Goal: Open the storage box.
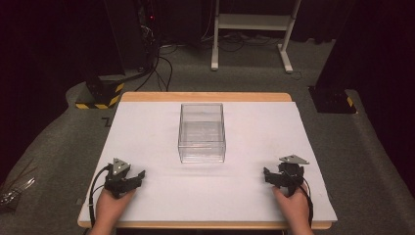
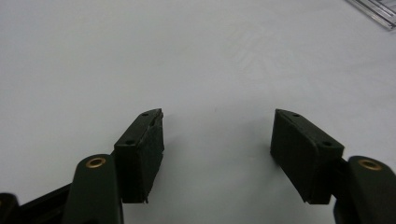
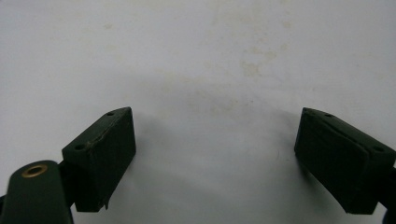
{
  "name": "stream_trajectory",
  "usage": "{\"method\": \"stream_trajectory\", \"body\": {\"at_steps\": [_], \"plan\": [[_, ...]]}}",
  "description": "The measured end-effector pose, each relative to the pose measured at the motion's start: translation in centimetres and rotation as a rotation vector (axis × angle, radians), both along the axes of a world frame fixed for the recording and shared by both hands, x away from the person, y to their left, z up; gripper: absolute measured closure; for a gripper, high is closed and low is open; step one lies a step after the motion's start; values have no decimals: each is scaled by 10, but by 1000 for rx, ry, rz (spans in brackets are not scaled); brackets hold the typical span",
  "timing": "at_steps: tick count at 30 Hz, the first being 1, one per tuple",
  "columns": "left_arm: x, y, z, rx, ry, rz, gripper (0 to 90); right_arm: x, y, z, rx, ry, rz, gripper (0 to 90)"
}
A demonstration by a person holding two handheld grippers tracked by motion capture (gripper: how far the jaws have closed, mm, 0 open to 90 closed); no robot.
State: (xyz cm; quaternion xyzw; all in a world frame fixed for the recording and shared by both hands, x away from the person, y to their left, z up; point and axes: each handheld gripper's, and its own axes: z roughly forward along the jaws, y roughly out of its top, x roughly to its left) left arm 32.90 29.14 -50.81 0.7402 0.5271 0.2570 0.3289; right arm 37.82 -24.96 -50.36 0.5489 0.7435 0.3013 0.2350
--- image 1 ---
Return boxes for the person's right hand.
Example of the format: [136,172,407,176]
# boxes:
[272,183,311,230]

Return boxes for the dark computer tower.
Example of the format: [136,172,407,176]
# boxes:
[103,0,159,71]

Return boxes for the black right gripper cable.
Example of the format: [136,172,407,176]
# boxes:
[297,175,315,228]

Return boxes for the person's left hand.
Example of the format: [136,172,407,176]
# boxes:
[93,187,137,229]

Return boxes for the clear plastic box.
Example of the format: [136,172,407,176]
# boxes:
[177,102,227,165]

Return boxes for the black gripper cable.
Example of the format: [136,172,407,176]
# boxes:
[88,164,114,227]
[297,175,315,228]

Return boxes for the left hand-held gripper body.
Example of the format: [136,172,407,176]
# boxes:
[104,158,139,199]

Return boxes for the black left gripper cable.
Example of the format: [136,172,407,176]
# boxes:
[88,164,114,227]

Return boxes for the clear plastic bag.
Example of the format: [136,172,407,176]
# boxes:
[0,159,37,211]

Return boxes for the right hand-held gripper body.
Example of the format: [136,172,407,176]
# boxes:
[275,154,310,197]

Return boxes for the black yellow-striped stand base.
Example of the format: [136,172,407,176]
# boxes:
[74,73,126,111]

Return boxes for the white metal stand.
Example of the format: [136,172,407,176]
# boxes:
[210,0,301,74]

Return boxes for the white table mat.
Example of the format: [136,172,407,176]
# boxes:
[78,100,339,224]

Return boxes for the black floor cables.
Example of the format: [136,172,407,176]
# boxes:
[134,38,179,93]

